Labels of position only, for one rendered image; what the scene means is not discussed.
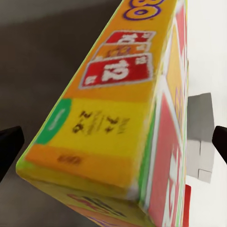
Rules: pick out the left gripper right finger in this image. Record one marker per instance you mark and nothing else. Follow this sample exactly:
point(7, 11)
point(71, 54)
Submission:
point(219, 140)

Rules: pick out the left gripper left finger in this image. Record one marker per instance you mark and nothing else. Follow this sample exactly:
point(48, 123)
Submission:
point(11, 142)

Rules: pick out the toy box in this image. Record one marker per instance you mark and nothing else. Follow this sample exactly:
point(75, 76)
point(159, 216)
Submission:
point(200, 129)

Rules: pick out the board game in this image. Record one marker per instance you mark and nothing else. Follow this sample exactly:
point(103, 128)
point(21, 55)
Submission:
point(114, 146)

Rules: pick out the desk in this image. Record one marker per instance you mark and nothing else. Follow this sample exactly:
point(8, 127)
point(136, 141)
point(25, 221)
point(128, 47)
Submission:
point(42, 45)

